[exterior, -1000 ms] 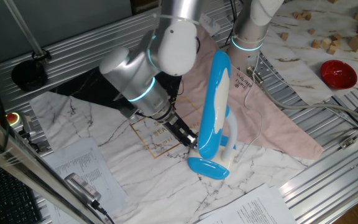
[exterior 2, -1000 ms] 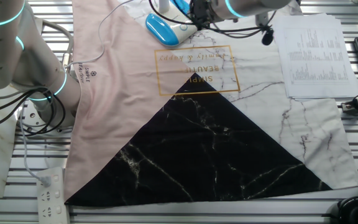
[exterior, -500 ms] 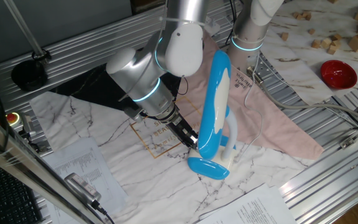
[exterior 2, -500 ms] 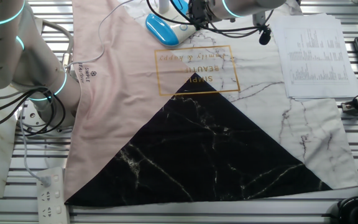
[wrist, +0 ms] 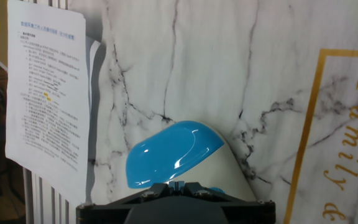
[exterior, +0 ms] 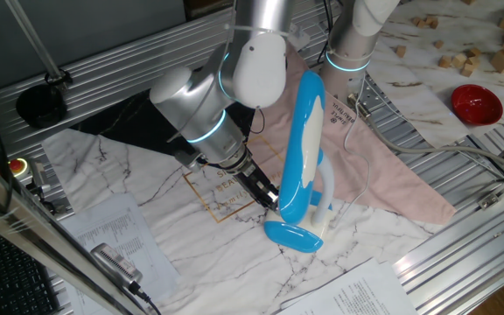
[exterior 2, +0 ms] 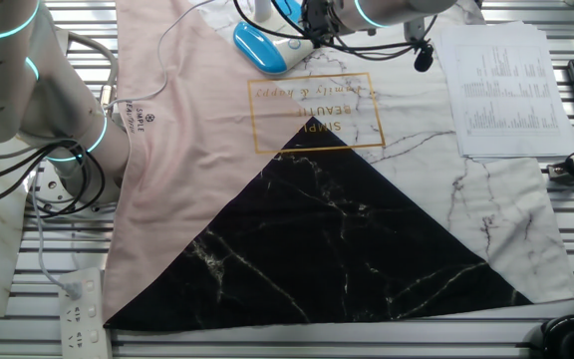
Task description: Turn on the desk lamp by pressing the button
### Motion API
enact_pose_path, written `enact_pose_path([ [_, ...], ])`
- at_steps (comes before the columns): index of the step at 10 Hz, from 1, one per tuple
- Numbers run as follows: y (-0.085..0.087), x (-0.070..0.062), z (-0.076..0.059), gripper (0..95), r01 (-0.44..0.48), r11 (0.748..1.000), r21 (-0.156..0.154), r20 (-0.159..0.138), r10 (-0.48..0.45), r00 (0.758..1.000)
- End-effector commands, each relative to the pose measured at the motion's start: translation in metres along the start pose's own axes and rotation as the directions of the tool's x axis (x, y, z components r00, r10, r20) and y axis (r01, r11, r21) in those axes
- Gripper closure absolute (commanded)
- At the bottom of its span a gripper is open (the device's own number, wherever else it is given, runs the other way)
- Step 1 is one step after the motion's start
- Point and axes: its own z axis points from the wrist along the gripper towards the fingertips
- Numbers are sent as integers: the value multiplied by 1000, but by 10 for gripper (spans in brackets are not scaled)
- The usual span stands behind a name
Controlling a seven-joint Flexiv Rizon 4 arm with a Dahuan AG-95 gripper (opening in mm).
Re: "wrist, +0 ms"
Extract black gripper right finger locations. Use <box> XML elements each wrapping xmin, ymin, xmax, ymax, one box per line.
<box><xmin>175</xmin><ymin>181</ymin><xmax>275</xmax><ymax>224</ymax></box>

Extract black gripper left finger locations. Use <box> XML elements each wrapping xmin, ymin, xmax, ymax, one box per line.
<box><xmin>75</xmin><ymin>181</ymin><xmax>176</xmax><ymax>224</ymax></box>

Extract blue and white desk lamp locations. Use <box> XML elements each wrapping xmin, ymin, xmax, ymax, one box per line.
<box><xmin>125</xmin><ymin>120</ymin><xmax>257</xmax><ymax>202</ymax></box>

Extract marble pink black tablecloth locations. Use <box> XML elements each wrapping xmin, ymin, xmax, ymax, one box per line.
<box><xmin>68</xmin><ymin>0</ymin><xmax>358</xmax><ymax>224</ymax></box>

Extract paper sheets with blue heading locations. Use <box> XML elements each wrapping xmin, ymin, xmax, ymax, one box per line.
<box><xmin>5</xmin><ymin>0</ymin><xmax>101</xmax><ymax>206</ymax></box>

